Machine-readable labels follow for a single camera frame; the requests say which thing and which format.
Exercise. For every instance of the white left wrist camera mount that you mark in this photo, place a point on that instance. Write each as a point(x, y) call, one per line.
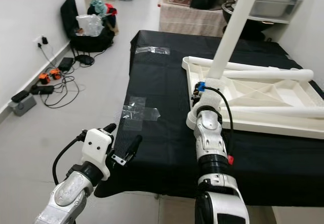
point(97, 152)

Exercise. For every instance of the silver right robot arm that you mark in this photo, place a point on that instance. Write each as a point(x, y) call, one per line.
point(220, 183)

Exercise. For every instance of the orange black power plug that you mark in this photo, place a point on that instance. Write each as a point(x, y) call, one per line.
point(44, 78)
point(54, 73)

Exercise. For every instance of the black tablecloth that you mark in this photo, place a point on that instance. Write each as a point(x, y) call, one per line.
point(162, 168)

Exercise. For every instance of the large black bowl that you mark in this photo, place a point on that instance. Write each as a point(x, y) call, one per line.
point(258, 27)

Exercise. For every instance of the clear tape strip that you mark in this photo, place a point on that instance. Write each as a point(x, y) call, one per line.
point(152, 50)

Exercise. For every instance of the round black floor device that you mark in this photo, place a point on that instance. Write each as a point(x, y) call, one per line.
point(83, 59)

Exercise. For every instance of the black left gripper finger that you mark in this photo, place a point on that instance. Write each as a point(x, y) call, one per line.
point(110, 128)
point(134, 146)

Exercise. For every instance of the black power strip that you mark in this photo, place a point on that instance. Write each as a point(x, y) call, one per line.
point(41, 89)

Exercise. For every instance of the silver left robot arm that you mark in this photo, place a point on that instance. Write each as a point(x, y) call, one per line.
point(68, 198)

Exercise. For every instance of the black power adapter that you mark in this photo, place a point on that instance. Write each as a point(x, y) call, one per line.
point(65, 63)

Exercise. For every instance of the wall socket with plug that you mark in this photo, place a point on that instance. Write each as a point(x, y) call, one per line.
point(41, 40)

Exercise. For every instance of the white plastic table top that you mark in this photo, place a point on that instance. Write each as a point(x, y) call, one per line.
point(278, 95)

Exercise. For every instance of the clear plastic storage bin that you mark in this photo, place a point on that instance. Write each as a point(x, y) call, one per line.
point(278, 4)

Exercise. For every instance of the red cloth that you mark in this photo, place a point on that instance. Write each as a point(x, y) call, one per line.
point(110, 9)

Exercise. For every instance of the clear tape patch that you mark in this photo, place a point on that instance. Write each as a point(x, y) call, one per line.
point(139, 114)

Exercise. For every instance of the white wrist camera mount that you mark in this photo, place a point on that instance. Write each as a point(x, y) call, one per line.
point(210, 100)
point(97, 152)

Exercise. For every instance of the grey box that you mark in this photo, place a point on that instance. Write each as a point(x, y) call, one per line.
point(24, 103)

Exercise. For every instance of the teal cloth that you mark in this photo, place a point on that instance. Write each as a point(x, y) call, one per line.
point(97, 6)

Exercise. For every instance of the black floor chair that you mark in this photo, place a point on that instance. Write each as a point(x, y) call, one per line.
point(67, 15)

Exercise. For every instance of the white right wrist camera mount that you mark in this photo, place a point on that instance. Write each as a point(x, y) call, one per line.
point(210, 100)

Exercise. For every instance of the beige cloth-covered bench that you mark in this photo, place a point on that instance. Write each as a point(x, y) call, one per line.
point(192, 21)

